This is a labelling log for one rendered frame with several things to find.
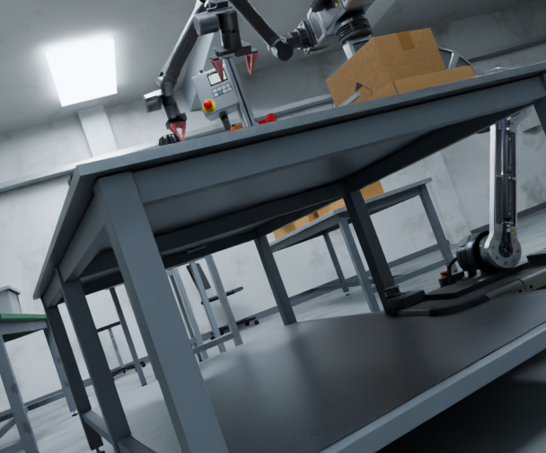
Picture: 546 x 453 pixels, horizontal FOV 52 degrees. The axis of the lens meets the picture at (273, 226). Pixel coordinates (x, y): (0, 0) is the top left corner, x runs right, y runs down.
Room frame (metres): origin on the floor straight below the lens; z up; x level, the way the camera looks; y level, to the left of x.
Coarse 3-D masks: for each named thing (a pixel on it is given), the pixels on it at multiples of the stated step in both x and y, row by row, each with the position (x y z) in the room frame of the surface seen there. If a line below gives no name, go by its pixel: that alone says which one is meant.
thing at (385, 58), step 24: (384, 48) 1.66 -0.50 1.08; (408, 48) 1.70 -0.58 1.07; (432, 48) 1.74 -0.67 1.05; (336, 72) 1.85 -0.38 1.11; (360, 72) 1.75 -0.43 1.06; (384, 72) 1.65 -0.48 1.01; (408, 72) 1.68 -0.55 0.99; (432, 72) 1.72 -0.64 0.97; (336, 96) 1.89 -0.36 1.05; (360, 96) 1.78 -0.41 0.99
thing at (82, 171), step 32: (544, 64) 1.42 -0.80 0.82; (416, 96) 1.21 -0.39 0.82; (448, 96) 1.31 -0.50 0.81; (256, 128) 1.02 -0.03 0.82; (288, 128) 1.05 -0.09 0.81; (96, 160) 0.88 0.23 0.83; (128, 160) 0.90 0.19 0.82; (160, 160) 0.94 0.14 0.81; (320, 160) 1.58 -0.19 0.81; (352, 160) 1.83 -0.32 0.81; (224, 192) 1.54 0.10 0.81; (256, 192) 1.77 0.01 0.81; (288, 192) 2.09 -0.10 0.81; (64, 224) 1.18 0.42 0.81; (160, 224) 1.70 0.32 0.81; (192, 224) 1.99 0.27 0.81; (256, 224) 2.98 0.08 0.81
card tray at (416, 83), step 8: (440, 72) 1.29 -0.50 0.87; (448, 72) 1.31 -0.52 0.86; (456, 72) 1.32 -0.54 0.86; (464, 72) 1.33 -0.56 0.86; (472, 72) 1.34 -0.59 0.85; (400, 80) 1.23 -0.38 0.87; (408, 80) 1.24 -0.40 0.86; (416, 80) 1.26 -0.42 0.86; (424, 80) 1.27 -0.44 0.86; (432, 80) 1.28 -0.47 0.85; (440, 80) 1.29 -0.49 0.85; (448, 80) 1.30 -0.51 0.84; (456, 80) 1.31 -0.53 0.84; (384, 88) 1.25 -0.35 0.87; (392, 88) 1.23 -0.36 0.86; (400, 88) 1.23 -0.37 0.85; (408, 88) 1.24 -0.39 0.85; (416, 88) 1.25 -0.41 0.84; (376, 96) 1.28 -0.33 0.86; (384, 96) 1.26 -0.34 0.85
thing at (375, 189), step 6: (366, 186) 3.87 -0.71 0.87; (372, 186) 3.89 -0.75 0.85; (378, 186) 3.91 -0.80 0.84; (366, 192) 3.87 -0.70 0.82; (372, 192) 3.88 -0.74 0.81; (378, 192) 3.90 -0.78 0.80; (366, 198) 3.86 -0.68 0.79; (330, 204) 4.10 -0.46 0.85; (336, 204) 4.03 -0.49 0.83; (342, 204) 3.95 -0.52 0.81
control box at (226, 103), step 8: (208, 72) 2.39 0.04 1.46; (192, 80) 2.40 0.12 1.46; (200, 80) 2.39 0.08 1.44; (200, 88) 2.39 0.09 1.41; (208, 88) 2.39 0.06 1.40; (200, 96) 2.40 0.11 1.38; (208, 96) 2.39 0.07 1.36; (224, 96) 2.38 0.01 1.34; (232, 96) 2.38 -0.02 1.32; (216, 104) 2.39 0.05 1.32; (224, 104) 2.38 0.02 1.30; (232, 104) 2.38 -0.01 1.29; (208, 112) 2.39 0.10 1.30; (216, 112) 2.40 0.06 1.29; (224, 112) 2.43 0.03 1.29; (232, 112) 2.48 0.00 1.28
